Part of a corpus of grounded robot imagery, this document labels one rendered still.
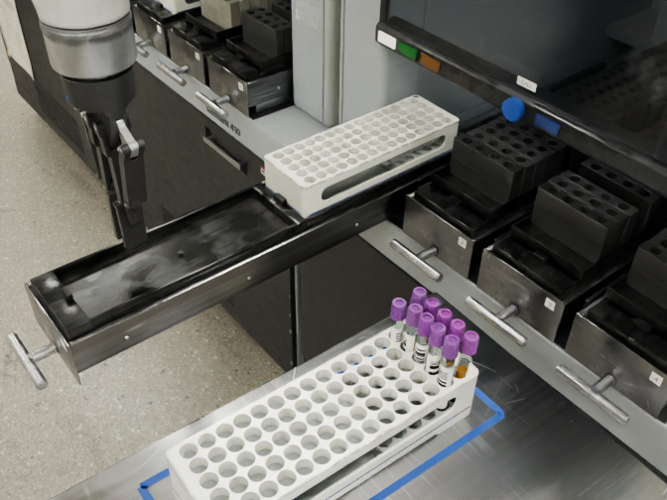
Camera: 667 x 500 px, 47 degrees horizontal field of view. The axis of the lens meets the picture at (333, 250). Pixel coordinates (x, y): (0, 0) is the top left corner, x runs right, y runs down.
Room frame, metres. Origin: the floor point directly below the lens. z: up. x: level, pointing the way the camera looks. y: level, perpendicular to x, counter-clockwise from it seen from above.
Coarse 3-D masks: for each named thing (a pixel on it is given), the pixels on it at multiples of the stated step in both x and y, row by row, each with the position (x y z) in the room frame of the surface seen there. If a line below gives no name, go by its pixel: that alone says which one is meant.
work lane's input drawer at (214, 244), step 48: (240, 192) 0.88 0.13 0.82; (384, 192) 0.90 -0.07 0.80; (192, 240) 0.78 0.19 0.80; (240, 240) 0.79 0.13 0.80; (288, 240) 0.79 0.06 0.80; (336, 240) 0.84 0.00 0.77; (48, 288) 0.67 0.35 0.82; (96, 288) 0.69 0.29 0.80; (144, 288) 0.69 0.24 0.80; (192, 288) 0.69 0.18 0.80; (240, 288) 0.73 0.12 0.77; (48, 336) 0.66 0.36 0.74; (96, 336) 0.61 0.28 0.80; (144, 336) 0.64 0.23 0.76
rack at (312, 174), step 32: (416, 96) 1.08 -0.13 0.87; (352, 128) 0.99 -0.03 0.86; (384, 128) 0.99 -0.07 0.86; (416, 128) 0.98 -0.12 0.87; (448, 128) 0.99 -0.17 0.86; (288, 160) 0.89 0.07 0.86; (320, 160) 0.89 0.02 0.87; (352, 160) 0.90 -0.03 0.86; (384, 160) 0.91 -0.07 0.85; (416, 160) 0.95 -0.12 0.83; (288, 192) 0.85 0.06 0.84; (320, 192) 0.84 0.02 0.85; (352, 192) 0.88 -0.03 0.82
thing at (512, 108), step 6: (504, 102) 0.85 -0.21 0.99; (510, 102) 0.84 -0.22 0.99; (516, 102) 0.83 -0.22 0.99; (522, 102) 0.84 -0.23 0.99; (504, 108) 0.84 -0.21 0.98; (510, 108) 0.84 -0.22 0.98; (516, 108) 0.83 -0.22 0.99; (522, 108) 0.83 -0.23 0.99; (504, 114) 0.84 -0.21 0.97; (510, 114) 0.84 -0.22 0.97; (516, 114) 0.83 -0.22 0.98; (522, 114) 0.83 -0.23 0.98; (510, 120) 0.83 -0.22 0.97; (516, 120) 0.83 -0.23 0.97
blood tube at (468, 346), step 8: (464, 336) 0.49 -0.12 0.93; (472, 336) 0.49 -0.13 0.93; (464, 344) 0.49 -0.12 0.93; (472, 344) 0.49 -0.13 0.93; (464, 352) 0.49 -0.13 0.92; (472, 352) 0.49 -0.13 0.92; (464, 360) 0.49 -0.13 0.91; (456, 368) 0.49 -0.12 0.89; (464, 368) 0.49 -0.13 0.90; (456, 376) 0.49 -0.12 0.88; (464, 376) 0.49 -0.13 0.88
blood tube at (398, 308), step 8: (392, 304) 0.53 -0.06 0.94; (400, 304) 0.54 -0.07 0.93; (392, 312) 0.53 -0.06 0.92; (400, 312) 0.53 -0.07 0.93; (392, 320) 0.53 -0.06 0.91; (400, 320) 0.53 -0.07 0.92; (392, 328) 0.53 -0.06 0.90; (400, 328) 0.53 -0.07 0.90; (392, 336) 0.53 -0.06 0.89; (400, 336) 0.53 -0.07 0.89
